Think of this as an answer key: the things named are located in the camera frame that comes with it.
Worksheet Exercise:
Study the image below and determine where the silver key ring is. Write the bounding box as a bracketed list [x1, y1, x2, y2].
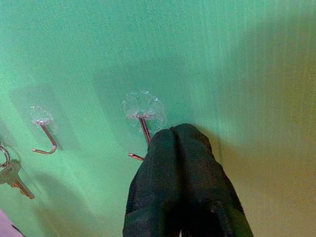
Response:
[0, 141, 13, 169]

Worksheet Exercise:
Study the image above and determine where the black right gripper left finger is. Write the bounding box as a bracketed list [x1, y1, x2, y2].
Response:
[122, 128, 184, 237]

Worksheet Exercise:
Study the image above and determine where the clear adhesive metal hook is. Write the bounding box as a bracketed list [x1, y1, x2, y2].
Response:
[29, 106, 59, 156]
[122, 91, 167, 161]

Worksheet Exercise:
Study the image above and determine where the brass-bladed key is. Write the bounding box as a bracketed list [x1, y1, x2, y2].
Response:
[0, 159, 36, 200]

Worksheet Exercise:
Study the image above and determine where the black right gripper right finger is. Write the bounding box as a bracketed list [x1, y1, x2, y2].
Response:
[173, 123, 254, 237]

